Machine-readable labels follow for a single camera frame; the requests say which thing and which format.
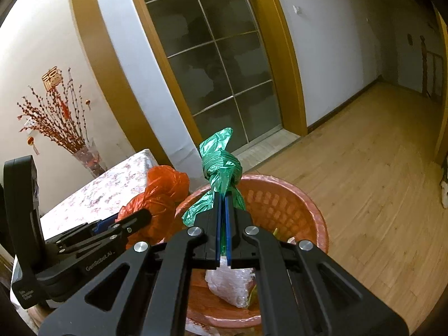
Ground large orange plastic bag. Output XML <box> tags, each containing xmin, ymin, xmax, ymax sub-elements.
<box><xmin>117</xmin><ymin>165</ymin><xmax>190</xmax><ymax>245</ymax></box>

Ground glass sliding door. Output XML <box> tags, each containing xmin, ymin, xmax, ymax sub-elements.
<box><xmin>134</xmin><ymin>0</ymin><xmax>285</xmax><ymax>148</ymax></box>

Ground orange waste basket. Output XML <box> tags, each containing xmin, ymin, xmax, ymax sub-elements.
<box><xmin>174</xmin><ymin>174</ymin><xmax>330</xmax><ymax>327</ymax></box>

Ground gold wall decoration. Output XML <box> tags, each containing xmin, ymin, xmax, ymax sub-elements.
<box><xmin>41</xmin><ymin>69</ymin><xmax>64</xmax><ymax>92</ymax></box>

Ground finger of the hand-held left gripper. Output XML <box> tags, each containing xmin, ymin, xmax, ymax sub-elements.
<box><xmin>101</xmin><ymin>208</ymin><xmax>153</xmax><ymax>244</ymax></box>
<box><xmin>91</xmin><ymin>216</ymin><xmax>118</xmax><ymax>234</ymax></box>

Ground green plastic bag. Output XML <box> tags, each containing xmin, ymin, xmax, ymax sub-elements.
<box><xmin>182</xmin><ymin>127</ymin><xmax>247</xmax><ymax>227</ymax></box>

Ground white crumpled plastic bag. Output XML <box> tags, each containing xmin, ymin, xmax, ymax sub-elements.
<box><xmin>205</xmin><ymin>265</ymin><xmax>258</xmax><ymax>309</ymax></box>

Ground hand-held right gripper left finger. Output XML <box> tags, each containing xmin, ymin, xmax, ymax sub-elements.
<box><xmin>38</xmin><ymin>192</ymin><xmax>222</xmax><ymax>336</ymax></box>

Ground wooden door frame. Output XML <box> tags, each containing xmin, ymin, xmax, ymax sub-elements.
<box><xmin>66</xmin><ymin>0</ymin><xmax>309</xmax><ymax>159</ymax></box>

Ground wooden chair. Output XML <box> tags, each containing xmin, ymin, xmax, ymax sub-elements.
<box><xmin>419</xmin><ymin>35</ymin><xmax>443</xmax><ymax>103</ymax></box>

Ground floral tablecloth table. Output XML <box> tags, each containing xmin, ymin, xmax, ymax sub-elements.
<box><xmin>10</xmin><ymin>149</ymin><xmax>160</xmax><ymax>309</ymax></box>

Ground red blossom branches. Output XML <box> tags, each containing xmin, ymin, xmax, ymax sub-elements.
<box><xmin>16</xmin><ymin>66</ymin><xmax>94</xmax><ymax>155</ymax></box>

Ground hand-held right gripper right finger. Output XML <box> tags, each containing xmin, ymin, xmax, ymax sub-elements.
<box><xmin>225</xmin><ymin>195</ymin><xmax>409</xmax><ymax>336</ymax></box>

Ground glass vase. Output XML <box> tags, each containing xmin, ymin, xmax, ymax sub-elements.
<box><xmin>73</xmin><ymin>137</ymin><xmax>106</xmax><ymax>178</ymax></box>

